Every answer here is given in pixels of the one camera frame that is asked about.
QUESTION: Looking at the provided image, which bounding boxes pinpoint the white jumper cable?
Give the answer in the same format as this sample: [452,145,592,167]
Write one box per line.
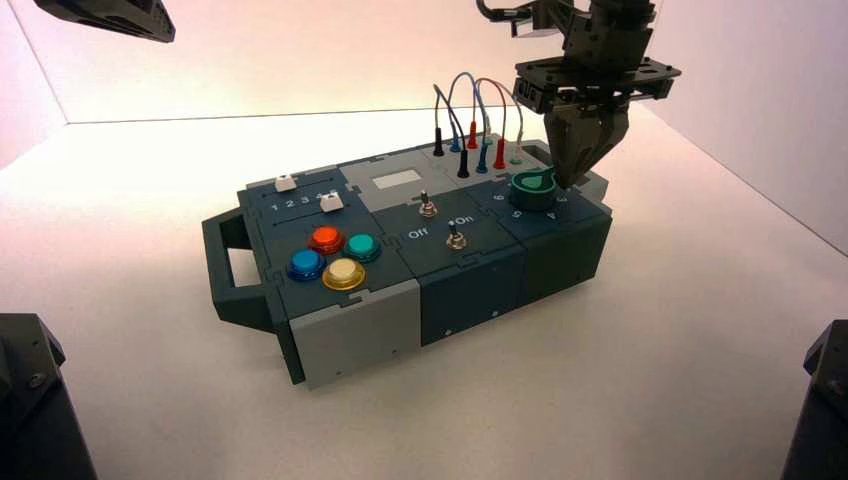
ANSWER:
[483,82,525,166]

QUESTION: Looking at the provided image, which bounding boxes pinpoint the green rotary knob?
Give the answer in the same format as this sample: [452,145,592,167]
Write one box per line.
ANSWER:
[510,167,559,212]

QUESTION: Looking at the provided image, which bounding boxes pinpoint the black jumper cable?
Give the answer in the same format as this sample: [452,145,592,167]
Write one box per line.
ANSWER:
[432,84,470,180]

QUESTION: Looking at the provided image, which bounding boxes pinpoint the blue jumper cable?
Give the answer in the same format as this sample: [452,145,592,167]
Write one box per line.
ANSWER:
[447,71,490,176]

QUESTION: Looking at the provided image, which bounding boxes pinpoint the blue round push button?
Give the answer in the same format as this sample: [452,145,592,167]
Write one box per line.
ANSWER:
[286,248,327,283]

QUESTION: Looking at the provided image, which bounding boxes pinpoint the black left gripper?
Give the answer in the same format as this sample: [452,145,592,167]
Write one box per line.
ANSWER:
[34,0,177,44]

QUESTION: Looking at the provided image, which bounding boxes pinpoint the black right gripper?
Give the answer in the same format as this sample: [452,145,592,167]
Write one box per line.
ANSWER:
[513,0,682,190]

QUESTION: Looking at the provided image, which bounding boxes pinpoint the red jumper cable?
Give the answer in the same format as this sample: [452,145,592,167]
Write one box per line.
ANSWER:
[466,78,507,171]

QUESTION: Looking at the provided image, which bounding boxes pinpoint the green round push button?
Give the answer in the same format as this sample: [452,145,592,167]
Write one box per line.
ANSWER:
[343,233,382,264]

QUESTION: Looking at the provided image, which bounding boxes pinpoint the red round push button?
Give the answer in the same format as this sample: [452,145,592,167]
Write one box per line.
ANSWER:
[307,226,346,256]

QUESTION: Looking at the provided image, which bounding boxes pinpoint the dark teal grey control box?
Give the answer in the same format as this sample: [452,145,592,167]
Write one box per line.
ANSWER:
[201,139,613,390]

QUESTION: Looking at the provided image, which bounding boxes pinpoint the yellow round push button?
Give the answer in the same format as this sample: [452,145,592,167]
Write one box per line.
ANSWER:
[321,258,367,293]

